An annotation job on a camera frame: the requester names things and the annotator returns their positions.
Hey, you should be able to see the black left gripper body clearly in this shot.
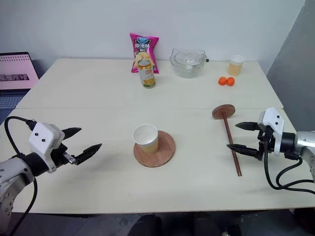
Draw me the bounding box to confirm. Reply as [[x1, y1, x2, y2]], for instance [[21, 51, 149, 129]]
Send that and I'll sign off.
[[51, 142, 77, 171]]

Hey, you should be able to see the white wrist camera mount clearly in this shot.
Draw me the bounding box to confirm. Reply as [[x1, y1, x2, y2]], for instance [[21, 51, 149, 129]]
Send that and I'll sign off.
[[256, 107, 285, 156], [28, 122, 65, 174]]

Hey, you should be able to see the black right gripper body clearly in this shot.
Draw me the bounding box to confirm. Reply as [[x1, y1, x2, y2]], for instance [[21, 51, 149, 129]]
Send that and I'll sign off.
[[255, 122, 276, 162]]

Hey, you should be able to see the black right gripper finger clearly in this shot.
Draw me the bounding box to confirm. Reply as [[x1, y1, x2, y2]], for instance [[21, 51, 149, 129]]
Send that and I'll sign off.
[[235, 121, 259, 132], [226, 144, 263, 162]]

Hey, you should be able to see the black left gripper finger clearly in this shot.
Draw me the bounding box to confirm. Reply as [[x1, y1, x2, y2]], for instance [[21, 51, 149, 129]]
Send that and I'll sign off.
[[73, 143, 103, 166], [61, 127, 82, 142]]

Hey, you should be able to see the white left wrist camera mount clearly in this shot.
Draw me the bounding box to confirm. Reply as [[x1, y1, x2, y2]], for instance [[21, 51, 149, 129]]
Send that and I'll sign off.
[[28, 122, 65, 174]]

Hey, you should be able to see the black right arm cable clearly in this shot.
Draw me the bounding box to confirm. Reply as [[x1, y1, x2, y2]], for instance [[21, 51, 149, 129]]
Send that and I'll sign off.
[[263, 137, 315, 194]]

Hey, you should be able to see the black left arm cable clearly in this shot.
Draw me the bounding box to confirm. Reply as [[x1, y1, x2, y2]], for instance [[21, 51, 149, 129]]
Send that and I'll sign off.
[[4, 116, 39, 236]]

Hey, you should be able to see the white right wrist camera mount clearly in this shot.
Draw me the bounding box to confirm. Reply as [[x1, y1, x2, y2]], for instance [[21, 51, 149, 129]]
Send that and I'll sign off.
[[256, 107, 285, 156]]

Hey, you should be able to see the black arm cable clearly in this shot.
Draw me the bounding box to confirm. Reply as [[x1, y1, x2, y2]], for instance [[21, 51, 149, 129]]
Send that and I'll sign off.
[[4, 116, 39, 236], [263, 137, 315, 194]]

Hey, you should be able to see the clear glass bowl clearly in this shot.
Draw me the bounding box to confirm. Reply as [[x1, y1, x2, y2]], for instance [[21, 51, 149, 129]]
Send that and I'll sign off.
[[169, 47, 207, 80]]

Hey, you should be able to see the plastic cup with juice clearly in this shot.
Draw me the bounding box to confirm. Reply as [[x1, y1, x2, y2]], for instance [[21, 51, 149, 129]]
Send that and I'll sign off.
[[227, 55, 246, 77]]

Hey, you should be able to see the round wooden base disc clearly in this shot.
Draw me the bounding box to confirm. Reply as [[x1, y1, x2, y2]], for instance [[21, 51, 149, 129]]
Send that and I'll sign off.
[[133, 130, 176, 169]]

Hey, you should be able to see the brown wooden peg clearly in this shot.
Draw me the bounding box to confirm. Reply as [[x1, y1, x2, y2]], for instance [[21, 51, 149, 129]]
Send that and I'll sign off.
[[212, 103, 243, 177]]

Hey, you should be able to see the pink chips bag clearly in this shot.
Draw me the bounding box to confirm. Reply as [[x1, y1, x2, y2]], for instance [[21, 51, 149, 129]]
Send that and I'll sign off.
[[129, 32, 160, 75]]

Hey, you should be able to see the open laptop with pink screen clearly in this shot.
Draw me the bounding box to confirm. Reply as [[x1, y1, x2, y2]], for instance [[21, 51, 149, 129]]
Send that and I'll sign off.
[[0, 51, 40, 110]]

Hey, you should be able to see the white paper cup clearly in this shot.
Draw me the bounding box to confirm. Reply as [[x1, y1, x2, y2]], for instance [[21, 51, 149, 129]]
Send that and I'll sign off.
[[131, 123, 159, 155]]

